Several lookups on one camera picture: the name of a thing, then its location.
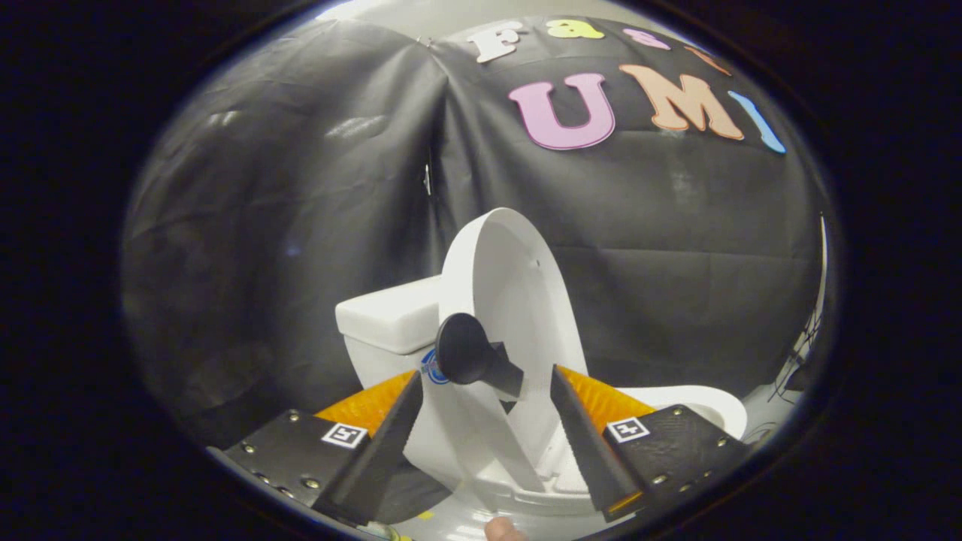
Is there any black backdrop cloth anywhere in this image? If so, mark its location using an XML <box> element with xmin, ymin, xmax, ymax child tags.
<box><xmin>120</xmin><ymin>15</ymin><xmax>835</xmax><ymax>452</ymax></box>

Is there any black lid lift handle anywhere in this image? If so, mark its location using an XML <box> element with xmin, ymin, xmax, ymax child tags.
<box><xmin>435</xmin><ymin>313</ymin><xmax>525</xmax><ymax>399</ymax></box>

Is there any black tripod stand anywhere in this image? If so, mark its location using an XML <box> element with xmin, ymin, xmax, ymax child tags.
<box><xmin>778</xmin><ymin>301</ymin><xmax>824</xmax><ymax>399</ymax></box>

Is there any white toilet lid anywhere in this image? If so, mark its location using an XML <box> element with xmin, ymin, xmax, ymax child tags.
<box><xmin>438</xmin><ymin>207</ymin><xmax>591</xmax><ymax>489</ymax></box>

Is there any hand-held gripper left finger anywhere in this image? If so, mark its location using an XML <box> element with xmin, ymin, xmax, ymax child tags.
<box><xmin>222</xmin><ymin>370</ymin><xmax>424</xmax><ymax>527</ymax></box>

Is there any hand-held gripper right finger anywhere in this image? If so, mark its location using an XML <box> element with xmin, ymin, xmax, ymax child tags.
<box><xmin>550</xmin><ymin>364</ymin><xmax>751</xmax><ymax>523</ymax></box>

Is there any white toilet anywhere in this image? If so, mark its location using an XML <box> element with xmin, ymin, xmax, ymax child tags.
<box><xmin>335</xmin><ymin>274</ymin><xmax>749</xmax><ymax>519</ymax></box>

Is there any white toilet tank cover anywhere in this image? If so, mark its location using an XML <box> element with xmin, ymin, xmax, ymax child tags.
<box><xmin>335</xmin><ymin>274</ymin><xmax>444</xmax><ymax>355</ymax></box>

